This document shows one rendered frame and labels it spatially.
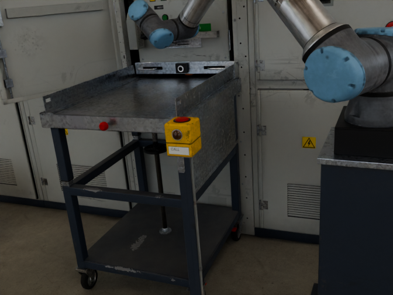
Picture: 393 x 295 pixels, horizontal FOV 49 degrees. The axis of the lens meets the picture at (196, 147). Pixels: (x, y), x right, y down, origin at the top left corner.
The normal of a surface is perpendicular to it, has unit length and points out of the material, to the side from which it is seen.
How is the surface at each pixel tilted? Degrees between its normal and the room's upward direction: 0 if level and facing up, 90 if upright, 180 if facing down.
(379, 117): 71
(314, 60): 95
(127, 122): 90
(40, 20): 90
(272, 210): 90
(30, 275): 0
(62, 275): 0
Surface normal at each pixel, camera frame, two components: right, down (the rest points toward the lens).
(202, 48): -0.36, 0.34
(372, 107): -0.55, 0.00
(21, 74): 0.65, 0.21
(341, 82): -0.71, 0.37
